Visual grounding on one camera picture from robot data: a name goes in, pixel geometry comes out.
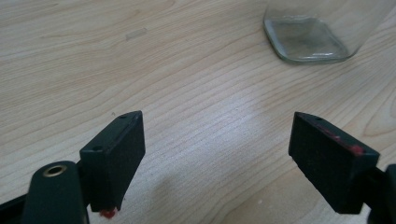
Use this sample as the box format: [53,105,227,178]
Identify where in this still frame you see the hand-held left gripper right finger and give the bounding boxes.
[288,111,381,215]

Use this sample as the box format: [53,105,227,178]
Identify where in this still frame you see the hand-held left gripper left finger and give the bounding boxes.
[78,110,147,217]

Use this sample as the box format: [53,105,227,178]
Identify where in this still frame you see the glass jar with black lid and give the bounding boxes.
[262,0,396,65]

